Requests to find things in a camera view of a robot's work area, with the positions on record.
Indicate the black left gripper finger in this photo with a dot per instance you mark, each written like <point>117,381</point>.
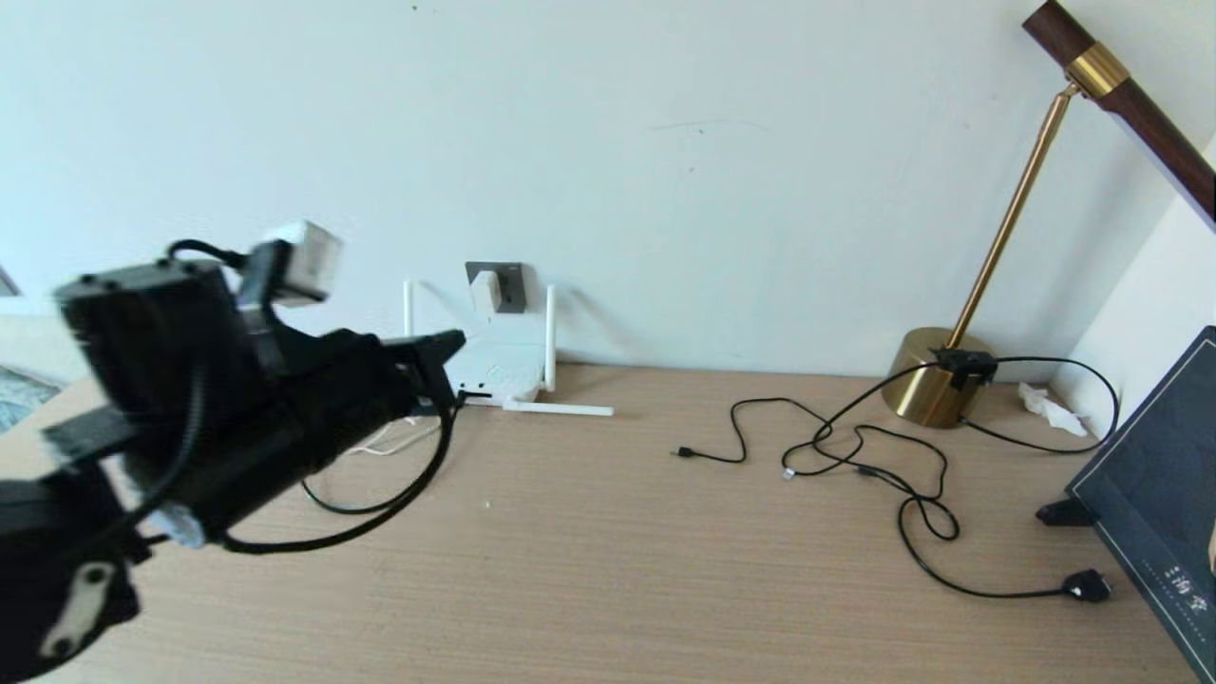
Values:
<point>442,342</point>

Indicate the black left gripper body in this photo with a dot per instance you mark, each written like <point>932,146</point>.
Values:
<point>323,399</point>

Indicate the white square power adapter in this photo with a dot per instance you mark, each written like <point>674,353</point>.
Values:
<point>486,292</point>

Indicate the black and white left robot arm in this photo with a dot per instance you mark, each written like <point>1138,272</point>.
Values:
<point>142,380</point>

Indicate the white router with four antennas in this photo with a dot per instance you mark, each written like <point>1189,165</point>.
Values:
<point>503,366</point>

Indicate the grey patterned cloth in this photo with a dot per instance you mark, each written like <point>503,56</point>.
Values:
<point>19,394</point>

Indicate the black junction box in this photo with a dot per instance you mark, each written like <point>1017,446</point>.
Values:
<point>964,365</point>

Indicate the crumpled white tissue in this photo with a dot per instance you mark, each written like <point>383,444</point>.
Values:
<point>1045,404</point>

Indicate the dark blue framed board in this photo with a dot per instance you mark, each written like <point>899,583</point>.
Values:
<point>1154,484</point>

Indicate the grey wall socket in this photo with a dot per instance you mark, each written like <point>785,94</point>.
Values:
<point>516,285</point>

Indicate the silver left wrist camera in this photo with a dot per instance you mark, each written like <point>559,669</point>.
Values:
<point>304,261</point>

